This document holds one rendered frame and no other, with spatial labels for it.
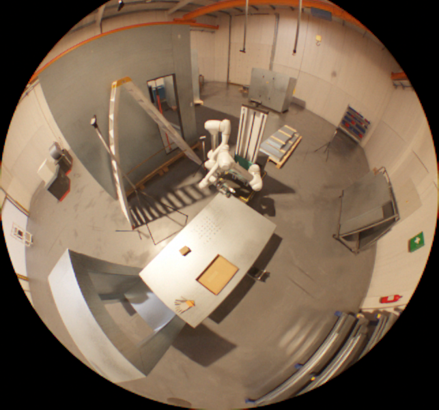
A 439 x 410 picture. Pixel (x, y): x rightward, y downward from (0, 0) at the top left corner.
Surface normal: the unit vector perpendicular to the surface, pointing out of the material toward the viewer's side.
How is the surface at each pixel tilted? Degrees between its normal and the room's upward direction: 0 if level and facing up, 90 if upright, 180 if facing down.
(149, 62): 90
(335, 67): 90
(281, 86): 90
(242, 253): 0
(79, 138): 90
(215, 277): 0
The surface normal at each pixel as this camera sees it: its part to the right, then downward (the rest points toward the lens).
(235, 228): 0.02, -0.56
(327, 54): -0.68, 0.60
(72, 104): 0.74, 0.57
